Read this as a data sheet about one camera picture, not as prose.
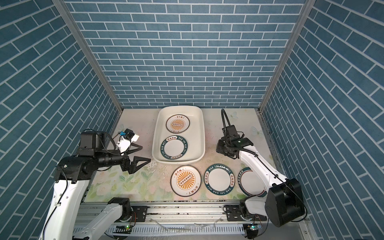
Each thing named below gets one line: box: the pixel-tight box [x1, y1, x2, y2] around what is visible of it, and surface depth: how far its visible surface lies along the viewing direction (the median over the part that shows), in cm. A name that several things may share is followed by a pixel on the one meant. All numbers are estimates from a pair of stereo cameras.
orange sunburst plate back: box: [165, 114, 191, 134], surface depth 111 cm
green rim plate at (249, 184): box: [237, 167, 268, 198], surface depth 84 cm
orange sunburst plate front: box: [170, 165, 202, 197], surface depth 86 cm
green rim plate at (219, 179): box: [204, 163, 236, 196], surface depth 86 cm
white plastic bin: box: [152, 106, 206, 165], surface depth 107 cm
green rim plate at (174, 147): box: [160, 135, 188, 160], surface depth 98 cm
